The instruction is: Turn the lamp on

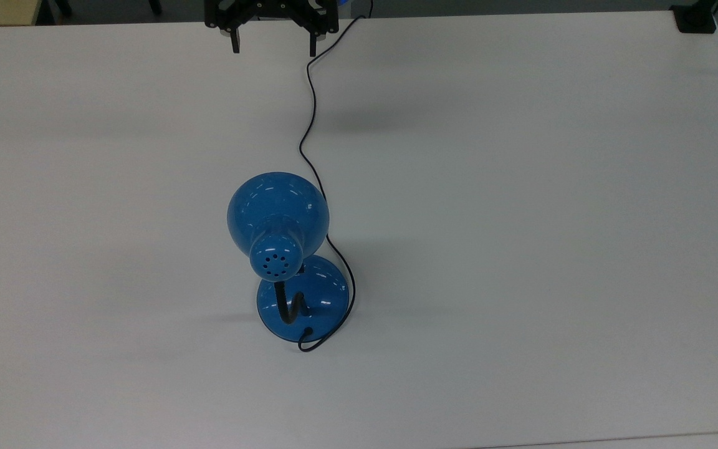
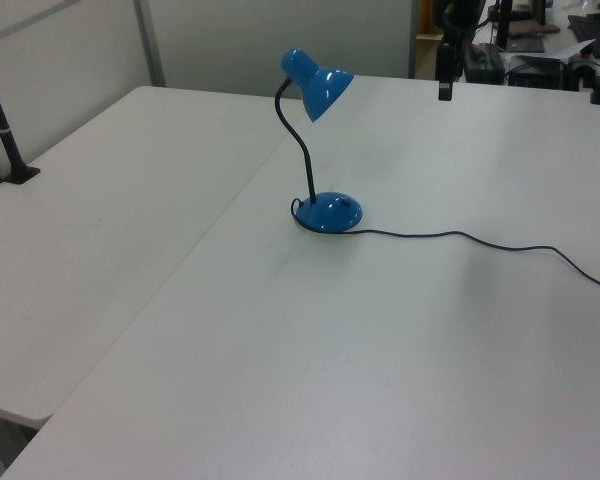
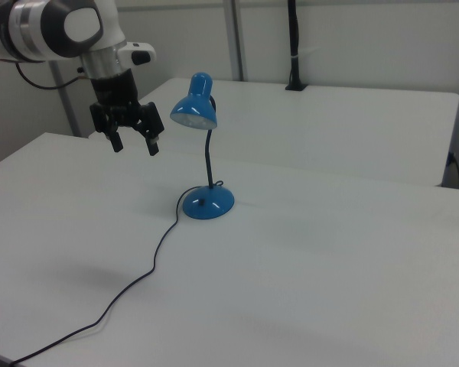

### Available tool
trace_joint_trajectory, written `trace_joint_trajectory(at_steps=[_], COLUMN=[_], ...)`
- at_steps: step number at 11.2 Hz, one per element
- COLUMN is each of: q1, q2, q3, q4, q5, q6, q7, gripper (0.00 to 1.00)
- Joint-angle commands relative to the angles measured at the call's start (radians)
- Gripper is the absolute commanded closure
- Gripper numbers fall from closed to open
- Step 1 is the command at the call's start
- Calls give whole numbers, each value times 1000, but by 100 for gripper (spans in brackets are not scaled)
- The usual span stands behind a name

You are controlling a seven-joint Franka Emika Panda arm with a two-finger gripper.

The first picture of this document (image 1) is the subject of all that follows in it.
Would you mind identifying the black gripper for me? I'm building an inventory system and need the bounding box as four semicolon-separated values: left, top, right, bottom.
204;0;340;58

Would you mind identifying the blue desk lamp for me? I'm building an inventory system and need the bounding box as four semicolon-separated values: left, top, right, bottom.
227;171;351;343

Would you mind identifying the black lamp power cable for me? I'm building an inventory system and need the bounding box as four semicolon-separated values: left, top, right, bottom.
297;0;375;353

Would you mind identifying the black table clamp mount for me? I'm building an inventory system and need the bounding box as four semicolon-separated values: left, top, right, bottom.
670;0;718;34

